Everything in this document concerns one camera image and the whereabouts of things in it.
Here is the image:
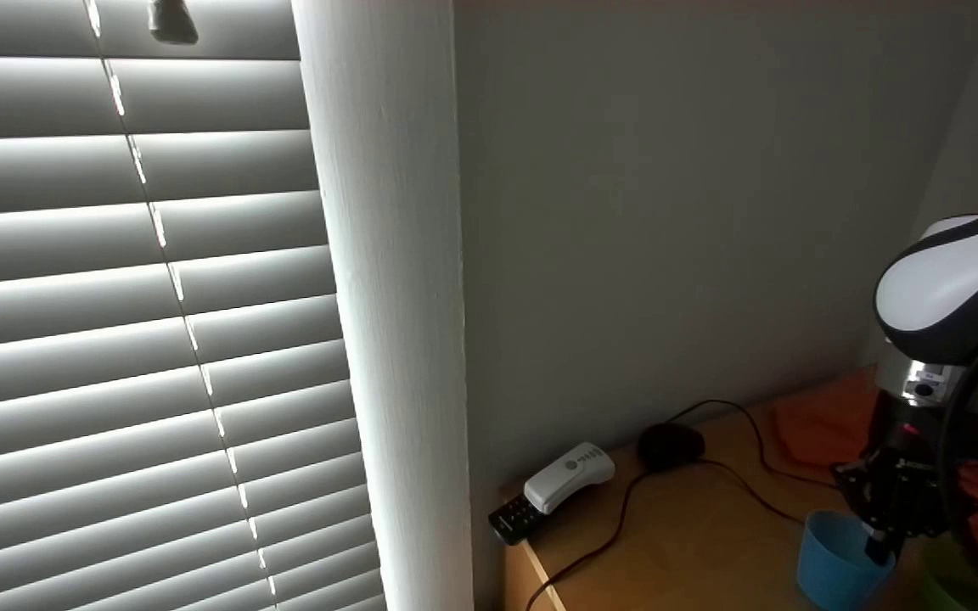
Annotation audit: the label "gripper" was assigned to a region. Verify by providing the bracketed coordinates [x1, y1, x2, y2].
[833, 392, 953, 568]

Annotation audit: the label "blue cup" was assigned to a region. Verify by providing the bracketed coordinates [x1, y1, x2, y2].
[796, 508, 898, 611]

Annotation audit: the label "orange cloth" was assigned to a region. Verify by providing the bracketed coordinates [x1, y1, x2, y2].
[772, 367, 978, 476]

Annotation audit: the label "black computer mouse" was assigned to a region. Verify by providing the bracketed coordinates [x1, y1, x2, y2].
[637, 422, 707, 474]

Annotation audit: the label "white remote control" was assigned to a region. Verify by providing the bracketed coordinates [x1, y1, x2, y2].
[524, 442, 616, 516]

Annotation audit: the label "black remote control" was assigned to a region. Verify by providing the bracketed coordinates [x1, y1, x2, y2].
[488, 495, 550, 547]

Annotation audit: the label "white window blinds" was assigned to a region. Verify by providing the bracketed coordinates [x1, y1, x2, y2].
[0, 0, 390, 611]

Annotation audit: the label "black cable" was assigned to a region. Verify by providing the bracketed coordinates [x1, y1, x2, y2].
[666, 399, 843, 492]
[526, 465, 655, 611]

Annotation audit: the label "grey blind wand handle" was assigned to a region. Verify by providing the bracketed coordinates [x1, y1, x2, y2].
[149, 0, 200, 46]

